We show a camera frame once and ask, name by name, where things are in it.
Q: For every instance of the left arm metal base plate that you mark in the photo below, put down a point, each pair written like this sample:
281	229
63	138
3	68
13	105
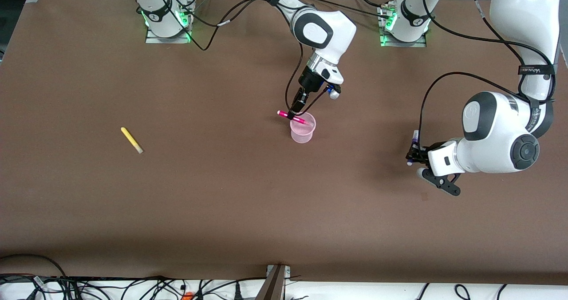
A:
388	42

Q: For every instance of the yellow marker pen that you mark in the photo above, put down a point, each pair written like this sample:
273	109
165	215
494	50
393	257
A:
131	139

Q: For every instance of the purple marker pen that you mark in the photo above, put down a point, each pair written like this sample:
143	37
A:
415	136

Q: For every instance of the pink translucent cup holder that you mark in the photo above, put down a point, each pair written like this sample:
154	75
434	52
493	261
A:
303	136

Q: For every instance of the pink marker pen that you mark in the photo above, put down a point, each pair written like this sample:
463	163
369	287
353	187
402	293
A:
284	114

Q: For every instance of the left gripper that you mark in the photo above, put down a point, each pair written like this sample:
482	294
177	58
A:
420	153

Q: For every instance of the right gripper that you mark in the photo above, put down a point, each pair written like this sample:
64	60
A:
309	82

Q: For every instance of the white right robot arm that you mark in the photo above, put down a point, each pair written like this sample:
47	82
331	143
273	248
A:
328	29

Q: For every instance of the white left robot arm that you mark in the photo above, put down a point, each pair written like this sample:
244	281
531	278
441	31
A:
497	127

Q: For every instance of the metal table edge bracket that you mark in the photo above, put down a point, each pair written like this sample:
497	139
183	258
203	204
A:
273	286

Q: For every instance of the orange plug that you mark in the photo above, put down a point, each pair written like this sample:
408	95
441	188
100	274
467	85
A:
189	296

